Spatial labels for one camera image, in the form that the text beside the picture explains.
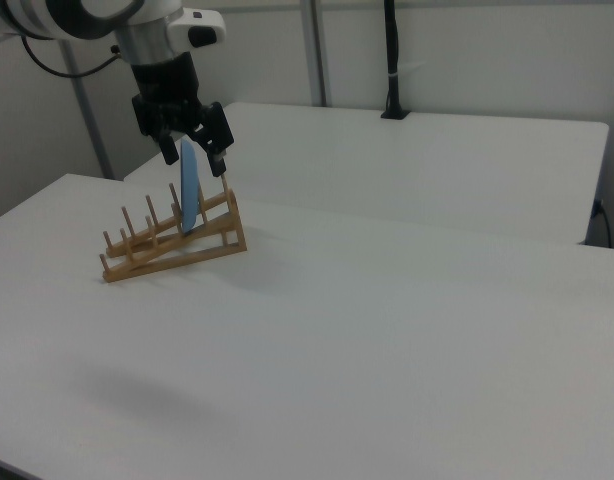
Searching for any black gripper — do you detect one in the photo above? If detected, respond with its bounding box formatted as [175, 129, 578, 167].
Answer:
[130, 51, 236, 178]

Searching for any blue round plate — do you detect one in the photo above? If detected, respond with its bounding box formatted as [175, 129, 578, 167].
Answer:
[179, 138, 204, 237]

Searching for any wooden plate rack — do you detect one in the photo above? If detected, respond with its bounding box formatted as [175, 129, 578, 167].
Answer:
[99, 172, 250, 285]

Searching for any grey partition post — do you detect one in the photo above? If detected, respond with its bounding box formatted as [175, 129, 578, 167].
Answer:
[60, 39, 115, 180]
[299, 0, 334, 108]

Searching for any dark robot wrist cable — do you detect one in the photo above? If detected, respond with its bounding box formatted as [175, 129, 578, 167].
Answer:
[20, 34, 124, 79]

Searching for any black camera stand pole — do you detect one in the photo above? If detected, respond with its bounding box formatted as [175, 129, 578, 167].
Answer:
[379, 0, 413, 122]

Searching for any black cable at table edge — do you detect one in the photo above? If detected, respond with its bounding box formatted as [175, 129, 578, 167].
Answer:
[591, 198, 614, 248]

